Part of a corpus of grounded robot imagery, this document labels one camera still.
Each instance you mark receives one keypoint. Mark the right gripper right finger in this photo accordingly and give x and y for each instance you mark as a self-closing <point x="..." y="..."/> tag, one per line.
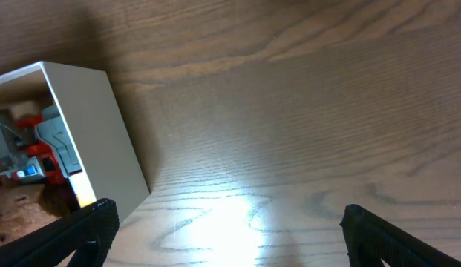
<point x="372" y="241"/>

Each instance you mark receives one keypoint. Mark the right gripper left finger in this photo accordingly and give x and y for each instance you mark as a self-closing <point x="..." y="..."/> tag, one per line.
<point x="86" y="236"/>

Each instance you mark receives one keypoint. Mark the brown plush toy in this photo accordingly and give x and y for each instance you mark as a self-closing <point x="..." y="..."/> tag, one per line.
<point x="26" y="208"/>

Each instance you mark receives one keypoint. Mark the red toy fire truck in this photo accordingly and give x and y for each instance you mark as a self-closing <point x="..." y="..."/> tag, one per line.
<point x="25" y="156"/>

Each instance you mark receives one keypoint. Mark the yellow grey toy truck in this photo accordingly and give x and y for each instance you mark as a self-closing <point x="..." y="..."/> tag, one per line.
<point x="52" y="132"/>

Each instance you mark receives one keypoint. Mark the white cardboard box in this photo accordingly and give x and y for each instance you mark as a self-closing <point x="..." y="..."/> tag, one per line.
<point x="92" y="118"/>

